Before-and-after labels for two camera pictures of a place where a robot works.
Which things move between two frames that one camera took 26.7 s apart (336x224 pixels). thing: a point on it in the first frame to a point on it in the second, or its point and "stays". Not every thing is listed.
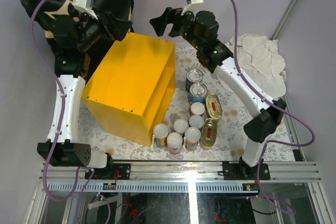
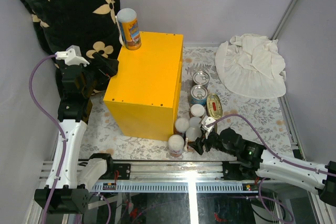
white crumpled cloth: x=260 y=63 stays
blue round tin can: x=198 y=92 stays
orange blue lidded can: x=160 y=131 to x=128 y=21
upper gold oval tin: x=213 y=107 stays
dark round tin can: x=193 y=76 to x=200 y=77
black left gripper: x=116 y=27 to x=109 y=69
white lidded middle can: x=180 y=125 stays
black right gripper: x=170 y=16 to x=198 y=145
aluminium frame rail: x=161 y=177 stays
